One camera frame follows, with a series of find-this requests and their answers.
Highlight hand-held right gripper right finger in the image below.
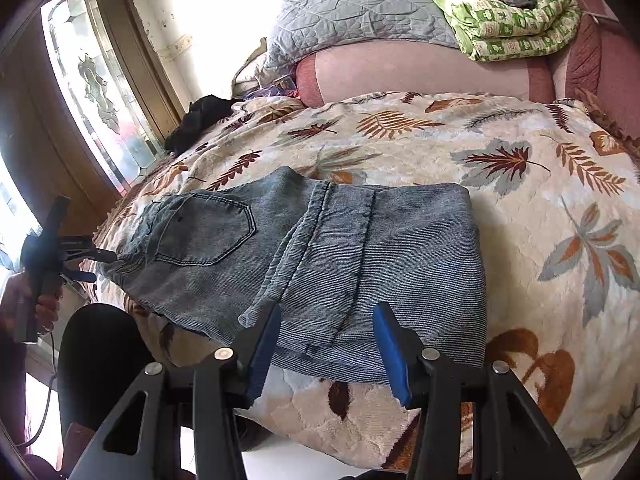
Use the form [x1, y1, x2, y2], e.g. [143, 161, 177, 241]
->
[372, 301, 583, 480]

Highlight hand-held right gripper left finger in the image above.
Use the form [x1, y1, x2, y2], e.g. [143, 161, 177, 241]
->
[67, 301, 283, 480]

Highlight grey denim pants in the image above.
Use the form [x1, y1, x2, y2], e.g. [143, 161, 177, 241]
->
[95, 166, 488, 388]

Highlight person's left forearm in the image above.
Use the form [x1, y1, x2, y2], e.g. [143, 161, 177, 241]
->
[0, 272, 36, 466]

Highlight person's left hand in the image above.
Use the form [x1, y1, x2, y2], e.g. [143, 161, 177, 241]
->
[35, 287, 64, 334]

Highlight person's black trouser leg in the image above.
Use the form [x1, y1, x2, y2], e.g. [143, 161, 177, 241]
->
[56, 304, 161, 441]

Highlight wooden stained glass door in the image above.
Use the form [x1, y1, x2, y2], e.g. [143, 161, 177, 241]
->
[0, 0, 186, 281]

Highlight black garment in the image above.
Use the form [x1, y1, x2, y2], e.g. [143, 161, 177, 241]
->
[165, 95, 236, 156]

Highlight leaf print blanket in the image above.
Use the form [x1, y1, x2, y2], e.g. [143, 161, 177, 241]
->
[80, 91, 640, 473]

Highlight purple plastic packet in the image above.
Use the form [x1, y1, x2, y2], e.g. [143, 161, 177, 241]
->
[245, 76, 301, 103]

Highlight grey quilted pillow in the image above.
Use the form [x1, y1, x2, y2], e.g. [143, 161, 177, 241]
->
[262, 0, 463, 78]

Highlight green patterned quilt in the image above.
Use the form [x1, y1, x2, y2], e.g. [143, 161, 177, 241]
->
[406, 0, 583, 62]

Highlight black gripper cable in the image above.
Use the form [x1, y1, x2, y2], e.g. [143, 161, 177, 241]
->
[27, 330, 61, 453]

